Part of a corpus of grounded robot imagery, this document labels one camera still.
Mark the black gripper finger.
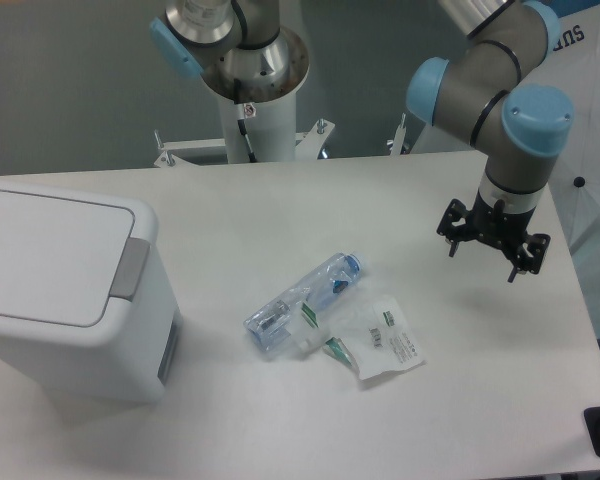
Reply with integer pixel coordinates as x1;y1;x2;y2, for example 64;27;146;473
436;199;468;257
505;232;551;283

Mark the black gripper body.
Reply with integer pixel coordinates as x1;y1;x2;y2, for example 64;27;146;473
461;193;534;253

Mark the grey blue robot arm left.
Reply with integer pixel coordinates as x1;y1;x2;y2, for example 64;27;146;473
149;1;573;275

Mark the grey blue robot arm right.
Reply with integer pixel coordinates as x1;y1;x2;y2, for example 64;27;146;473
406;1;574;273

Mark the white trash can body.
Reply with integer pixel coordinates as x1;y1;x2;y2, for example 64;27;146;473
0;188;183;405

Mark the white trash can lid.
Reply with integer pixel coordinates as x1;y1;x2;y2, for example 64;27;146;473
0;186;157;327

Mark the clear plastic packaging bag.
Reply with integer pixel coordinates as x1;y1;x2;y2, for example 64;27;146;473
310;295;426;384

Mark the crushed clear plastic bottle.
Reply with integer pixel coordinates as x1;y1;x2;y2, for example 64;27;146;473
243;252;368;358

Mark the white pedestal base frame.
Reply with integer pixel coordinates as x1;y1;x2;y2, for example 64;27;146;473
152;112;412;169

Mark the black cable on pedestal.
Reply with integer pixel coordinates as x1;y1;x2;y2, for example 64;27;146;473
232;77;259;164

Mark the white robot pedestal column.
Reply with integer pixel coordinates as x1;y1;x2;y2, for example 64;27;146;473
202;27;309;152

